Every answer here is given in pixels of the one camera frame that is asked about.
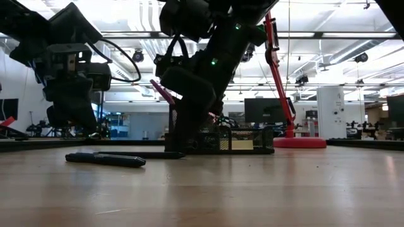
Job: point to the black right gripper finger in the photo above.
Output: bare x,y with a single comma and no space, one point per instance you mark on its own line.
181,129
197,129

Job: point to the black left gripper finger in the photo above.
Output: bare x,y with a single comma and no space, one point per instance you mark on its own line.
79,116
52,116

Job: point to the black pen white print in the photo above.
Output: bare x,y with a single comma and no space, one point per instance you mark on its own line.
104,159

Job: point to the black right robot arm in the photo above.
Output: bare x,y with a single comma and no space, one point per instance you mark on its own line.
221,41

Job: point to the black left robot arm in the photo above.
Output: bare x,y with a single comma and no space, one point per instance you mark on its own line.
25,22

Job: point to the black mesh desk organizer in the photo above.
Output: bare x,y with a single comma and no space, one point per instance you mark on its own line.
249,138

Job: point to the red bar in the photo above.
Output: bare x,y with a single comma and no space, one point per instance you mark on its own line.
7,122

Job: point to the yellow sticky note pad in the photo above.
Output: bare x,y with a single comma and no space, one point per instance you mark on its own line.
242,145

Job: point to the black ceiling spotlight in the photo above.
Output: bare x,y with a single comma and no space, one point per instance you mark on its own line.
138,56
361,57
302,79

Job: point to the black computer monitor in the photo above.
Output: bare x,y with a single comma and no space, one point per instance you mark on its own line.
396,108
263,110

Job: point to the red desk lamp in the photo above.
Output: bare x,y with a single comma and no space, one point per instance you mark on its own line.
300,142

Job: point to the white pillar cabinet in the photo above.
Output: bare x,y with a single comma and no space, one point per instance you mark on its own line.
331,110

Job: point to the black aluminium table frame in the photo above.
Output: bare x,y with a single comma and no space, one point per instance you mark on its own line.
47,143

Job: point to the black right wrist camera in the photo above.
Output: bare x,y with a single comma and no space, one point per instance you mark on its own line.
168,63

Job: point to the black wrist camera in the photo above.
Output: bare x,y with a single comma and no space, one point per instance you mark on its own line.
99,77
168,63

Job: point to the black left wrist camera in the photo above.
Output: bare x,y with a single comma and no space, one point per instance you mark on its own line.
99,77

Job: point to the black wall screen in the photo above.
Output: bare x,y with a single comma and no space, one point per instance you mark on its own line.
9,109

